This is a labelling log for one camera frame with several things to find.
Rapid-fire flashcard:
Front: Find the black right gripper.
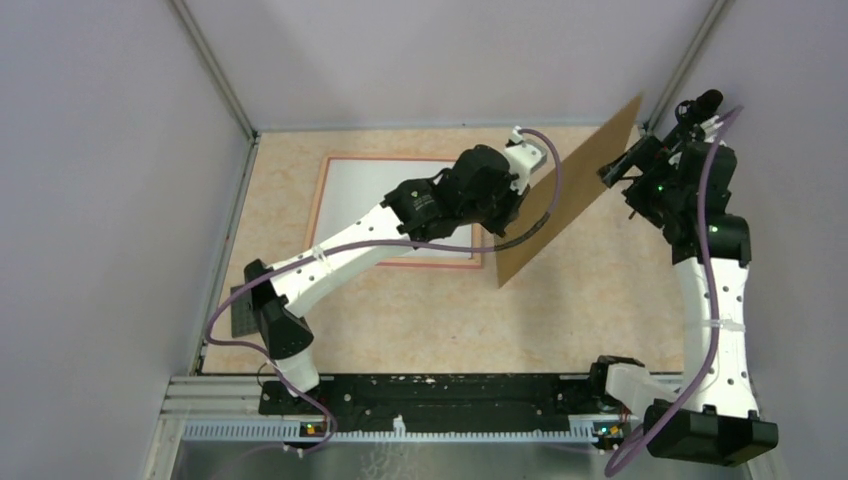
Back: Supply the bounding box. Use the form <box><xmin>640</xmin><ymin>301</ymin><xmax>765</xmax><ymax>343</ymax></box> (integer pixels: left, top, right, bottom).
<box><xmin>595</xmin><ymin>133</ymin><xmax>684</xmax><ymax>228</ymax></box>

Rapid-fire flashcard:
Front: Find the brown backing board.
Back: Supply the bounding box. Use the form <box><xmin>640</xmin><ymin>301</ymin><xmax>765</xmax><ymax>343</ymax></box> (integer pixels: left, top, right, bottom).
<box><xmin>494</xmin><ymin>94</ymin><xmax>642</xmax><ymax>288</ymax></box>

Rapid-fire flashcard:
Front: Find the pink wooden picture frame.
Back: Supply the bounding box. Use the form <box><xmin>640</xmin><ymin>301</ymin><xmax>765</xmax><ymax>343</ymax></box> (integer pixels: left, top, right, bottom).
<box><xmin>302</xmin><ymin>154</ymin><xmax>485</xmax><ymax>270</ymax></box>

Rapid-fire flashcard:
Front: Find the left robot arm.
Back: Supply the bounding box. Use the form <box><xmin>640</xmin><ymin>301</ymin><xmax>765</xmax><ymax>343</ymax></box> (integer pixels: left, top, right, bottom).
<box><xmin>243</xmin><ymin>141</ymin><xmax>547</xmax><ymax>414</ymax></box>

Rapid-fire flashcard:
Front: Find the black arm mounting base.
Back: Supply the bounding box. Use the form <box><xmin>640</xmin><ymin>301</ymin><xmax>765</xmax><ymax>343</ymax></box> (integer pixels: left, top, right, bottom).
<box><xmin>258</xmin><ymin>373</ymin><xmax>624</xmax><ymax>433</ymax></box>

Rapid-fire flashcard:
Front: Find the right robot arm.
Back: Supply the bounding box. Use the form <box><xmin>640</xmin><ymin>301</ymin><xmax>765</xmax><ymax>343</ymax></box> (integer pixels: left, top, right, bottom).
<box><xmin>586</xmin><ymin>136</ymin><xmax>779</xmax><ymax>476</ymax></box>

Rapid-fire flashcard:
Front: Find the black microphone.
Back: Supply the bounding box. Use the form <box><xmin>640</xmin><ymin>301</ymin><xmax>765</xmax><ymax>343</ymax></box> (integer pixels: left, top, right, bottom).
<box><xmin>668</xmin><ymin>89</ymin><xmax>724</xmax><ymax>145</ymax></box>

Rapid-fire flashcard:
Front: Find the grey building baseplate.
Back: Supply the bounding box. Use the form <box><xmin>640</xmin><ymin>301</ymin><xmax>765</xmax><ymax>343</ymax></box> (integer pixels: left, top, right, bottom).
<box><xmin>230</xmin><ymin>291</ymin><xmax>259</xmax><ymax>339</ymax></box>

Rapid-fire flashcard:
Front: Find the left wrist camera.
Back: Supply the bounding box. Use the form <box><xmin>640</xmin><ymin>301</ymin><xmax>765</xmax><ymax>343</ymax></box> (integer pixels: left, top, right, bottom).
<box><xmin>503</xmin><ymin>126</ymin><xmax>547</xmax><ymax>177</ymax></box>

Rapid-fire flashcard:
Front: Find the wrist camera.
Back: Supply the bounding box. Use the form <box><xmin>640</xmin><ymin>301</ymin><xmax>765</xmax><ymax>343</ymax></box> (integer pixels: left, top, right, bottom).
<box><xmin>503</xmin><ymin>126</ymin><xmax>547</xmax><ymax>177</ymax></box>
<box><xmin>693</xmin><ymin>115</ymin><xmax>724</xmax><ymax>143</ymax></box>

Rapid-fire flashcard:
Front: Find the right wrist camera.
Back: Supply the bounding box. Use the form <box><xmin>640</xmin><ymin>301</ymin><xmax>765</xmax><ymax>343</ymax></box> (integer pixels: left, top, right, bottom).
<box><xmin>693</xmin><ymin>115</ymin><xmax>724</xmax><ymax>143</ymax></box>

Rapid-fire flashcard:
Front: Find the white cable duct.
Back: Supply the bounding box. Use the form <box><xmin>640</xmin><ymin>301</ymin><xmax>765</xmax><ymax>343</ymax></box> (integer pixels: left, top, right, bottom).
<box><xmin>182</xmin><ymin>415</ymin><xmax>617</xmax><ymax>444</ymax></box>

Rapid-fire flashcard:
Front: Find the aluminium rail front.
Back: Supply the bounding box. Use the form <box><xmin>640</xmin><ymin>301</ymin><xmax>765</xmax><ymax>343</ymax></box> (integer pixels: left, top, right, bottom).
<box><xmin>164</xmin><ymin>373</ymin><xmax>593</xmax><ymax>415</ymax></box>

